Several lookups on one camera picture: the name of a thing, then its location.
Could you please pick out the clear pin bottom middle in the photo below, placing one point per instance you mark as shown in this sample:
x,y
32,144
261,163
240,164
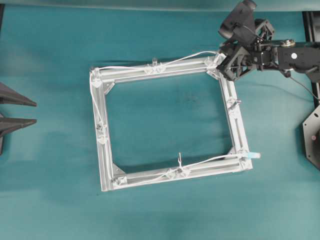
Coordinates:
x,y
179,172

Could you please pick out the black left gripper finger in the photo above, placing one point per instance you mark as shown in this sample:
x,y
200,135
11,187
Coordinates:
x,y
8,125
9,96

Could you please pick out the clear pin top middle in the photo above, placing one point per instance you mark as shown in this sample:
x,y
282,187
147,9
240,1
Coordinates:
x,y
155,67

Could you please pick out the clear pin top right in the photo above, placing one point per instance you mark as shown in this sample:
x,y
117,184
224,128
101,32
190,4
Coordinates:
x,y
212,63

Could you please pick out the clear pin bottom left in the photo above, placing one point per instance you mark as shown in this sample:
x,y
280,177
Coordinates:
x,y
120,181

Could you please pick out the clear pin top left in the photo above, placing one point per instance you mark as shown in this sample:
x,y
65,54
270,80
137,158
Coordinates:
x,y
95,77

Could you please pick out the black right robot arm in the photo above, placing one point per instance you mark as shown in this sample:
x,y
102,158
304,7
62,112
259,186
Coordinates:
x,y
301,57

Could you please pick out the black extrusion rail right edge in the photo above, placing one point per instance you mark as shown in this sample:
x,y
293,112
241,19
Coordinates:
x,y
311,21

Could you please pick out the clear pin bottom right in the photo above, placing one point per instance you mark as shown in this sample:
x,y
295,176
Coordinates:
x,y
243,158

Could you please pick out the clear pin right middle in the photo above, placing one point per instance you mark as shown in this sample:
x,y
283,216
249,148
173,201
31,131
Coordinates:
x,y
232,103

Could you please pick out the square aluminium extrusion frame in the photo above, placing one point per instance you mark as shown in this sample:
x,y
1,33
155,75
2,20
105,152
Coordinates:
x,y
192,64

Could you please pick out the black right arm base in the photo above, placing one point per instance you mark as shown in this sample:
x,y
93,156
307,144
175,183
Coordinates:
x,y
311,133

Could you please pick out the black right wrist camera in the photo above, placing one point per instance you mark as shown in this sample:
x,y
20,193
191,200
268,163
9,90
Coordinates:
x,y
237,17

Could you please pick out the clear pin left middle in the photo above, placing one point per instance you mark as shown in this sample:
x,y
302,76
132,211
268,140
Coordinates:
x,y
101,133

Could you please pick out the clear pin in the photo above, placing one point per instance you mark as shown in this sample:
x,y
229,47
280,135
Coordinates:
x,y
155,67
95,77
179,172
243,158
232,103
101,133
212,63
120,181

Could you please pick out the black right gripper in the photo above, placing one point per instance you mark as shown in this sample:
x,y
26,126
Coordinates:
x,y
247,49

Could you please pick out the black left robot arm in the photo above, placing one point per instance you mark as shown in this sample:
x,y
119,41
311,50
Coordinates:
x,y
2,138

